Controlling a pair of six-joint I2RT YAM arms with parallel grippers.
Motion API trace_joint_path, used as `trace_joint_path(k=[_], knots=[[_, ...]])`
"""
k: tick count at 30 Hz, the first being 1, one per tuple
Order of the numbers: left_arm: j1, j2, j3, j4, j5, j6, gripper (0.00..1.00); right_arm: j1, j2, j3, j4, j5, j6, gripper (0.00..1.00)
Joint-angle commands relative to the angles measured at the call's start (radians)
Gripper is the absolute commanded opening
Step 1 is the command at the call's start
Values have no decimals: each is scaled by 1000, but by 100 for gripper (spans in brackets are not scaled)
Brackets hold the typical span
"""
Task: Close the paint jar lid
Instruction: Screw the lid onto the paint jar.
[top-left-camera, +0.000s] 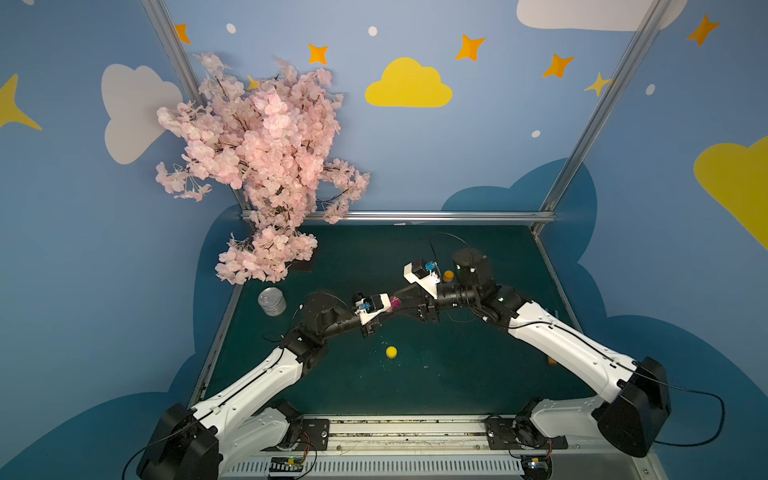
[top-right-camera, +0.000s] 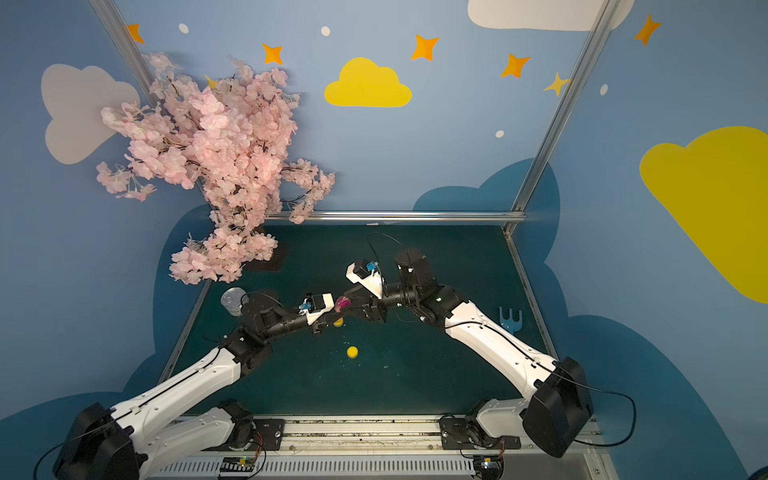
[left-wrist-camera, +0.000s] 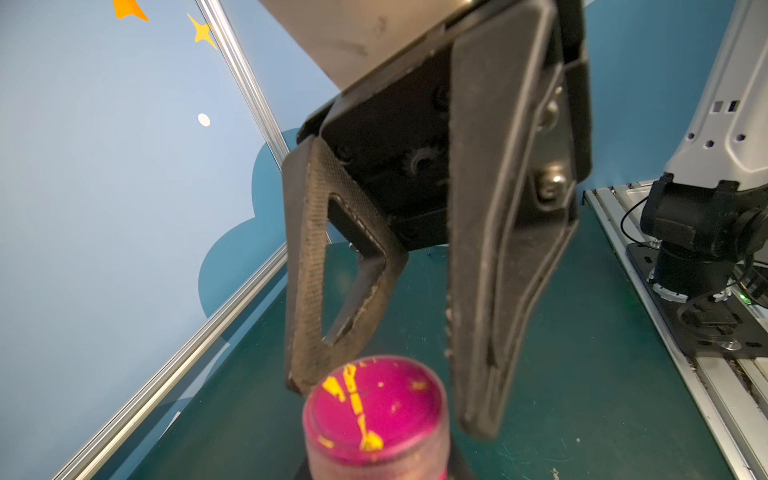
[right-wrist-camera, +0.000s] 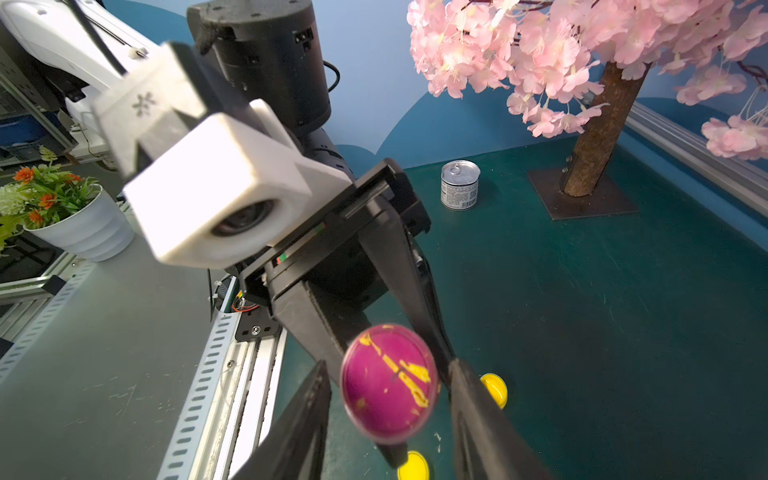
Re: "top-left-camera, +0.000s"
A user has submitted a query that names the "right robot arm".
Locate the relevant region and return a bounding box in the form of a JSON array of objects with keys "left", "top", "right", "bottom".
[{"left": 403, "top": 248, "right": 671, "bottom": 458}]

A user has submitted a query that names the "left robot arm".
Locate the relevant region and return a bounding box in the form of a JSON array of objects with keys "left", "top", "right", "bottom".
[{"left": 130, "top": 292, "right": 401, "bottom": 479}]

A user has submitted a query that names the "silver metal can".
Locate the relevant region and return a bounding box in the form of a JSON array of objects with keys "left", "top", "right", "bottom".
[{"left": 257, "top": 287, "right": 287, "bottom": 317}]

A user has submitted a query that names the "left electronics board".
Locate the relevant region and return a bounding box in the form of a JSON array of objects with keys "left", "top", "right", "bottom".
[{"left": 266, "top": 456, "right": 309, "bottom": 479}]

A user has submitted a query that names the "electronics board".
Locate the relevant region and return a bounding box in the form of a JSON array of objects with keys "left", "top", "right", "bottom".
[
  {"left": 520, "top": 456, "right": 553, "bottom": 480},
  {"left": 266, "top": 456, "right": 309, "bottom": 479}
]

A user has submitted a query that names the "right electronics board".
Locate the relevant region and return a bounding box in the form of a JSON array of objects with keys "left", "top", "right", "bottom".
[{"left": 520, "top": 456, "right": 553, "bottom": 480}]

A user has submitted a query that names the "pink cherry blossom tree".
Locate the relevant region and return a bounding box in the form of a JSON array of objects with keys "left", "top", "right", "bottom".
[{"left": 155, "top": 53, "right": 370, "bottom": 285}]

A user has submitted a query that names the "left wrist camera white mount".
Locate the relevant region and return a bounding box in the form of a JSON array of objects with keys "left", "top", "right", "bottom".
[{"left": 355, "top": 293, "right": 391, "bottom": 321}]

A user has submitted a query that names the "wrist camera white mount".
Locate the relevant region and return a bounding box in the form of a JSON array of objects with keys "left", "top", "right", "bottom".
[
  {"left": 355, "top": 293, "right": 391, "bottom": 321},
  {"left": 403, "top": 258, "right": 441, "bottom": 299}
]

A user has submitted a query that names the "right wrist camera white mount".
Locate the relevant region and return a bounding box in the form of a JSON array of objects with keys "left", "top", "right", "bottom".
[{"left": 403, "top": 258, "right": 441, "bottom": 299}]

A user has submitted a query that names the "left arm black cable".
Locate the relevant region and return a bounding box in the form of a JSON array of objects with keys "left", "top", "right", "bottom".
[{"left": 121, "top": 290, "right": 355, "bottom": 480}]

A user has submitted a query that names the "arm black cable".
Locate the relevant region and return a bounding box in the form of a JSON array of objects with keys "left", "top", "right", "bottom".
[
  {"left": 121, "top": 290, "right": 355, "bottom": 480},
  {"left": 428, "top": 231, "right": 727, "bottom": 449}
]

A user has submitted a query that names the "horizontal aluminium frame bar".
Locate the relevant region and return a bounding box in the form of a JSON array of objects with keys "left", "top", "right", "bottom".
[{"left": 239, "top": 209, "right": 556, "bottom": 226}]

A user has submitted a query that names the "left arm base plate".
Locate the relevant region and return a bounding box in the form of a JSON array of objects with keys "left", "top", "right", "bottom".
[{"left": 266, "top": 418, "right": 331, "bottom": 451}]

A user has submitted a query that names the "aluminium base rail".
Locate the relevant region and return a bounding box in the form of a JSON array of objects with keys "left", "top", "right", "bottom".
[{"left": 223, "top": 415, "right": 666, "bottom": 479}]

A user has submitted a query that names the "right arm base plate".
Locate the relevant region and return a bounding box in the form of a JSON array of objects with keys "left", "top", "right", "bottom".
[{"left": 483, "top": 415, "right": 568, "bottom": 451}]

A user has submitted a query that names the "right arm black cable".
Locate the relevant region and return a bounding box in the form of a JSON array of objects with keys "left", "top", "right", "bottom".
[{"left": 428, "top": 231, "right": 727, "bottom": 449}]

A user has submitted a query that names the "left aluminium frame post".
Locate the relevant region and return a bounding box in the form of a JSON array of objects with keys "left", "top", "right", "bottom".
[{"left": 140, "top": 0, "right": 253, "bottom": 211}]

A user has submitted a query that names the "aluminium frame post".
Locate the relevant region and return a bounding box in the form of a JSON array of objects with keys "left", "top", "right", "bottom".
[
  {"left": 140, "top": 0, "right": 253, "bottom": 211},
  {"left": 539, "top": 0, "right": 672, "bottom": 222}
]

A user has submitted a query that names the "right aluminium frame post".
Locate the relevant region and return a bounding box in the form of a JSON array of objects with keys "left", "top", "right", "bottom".
[{"left": 539, "top": 0, "right": 672, "bottom": 222}]

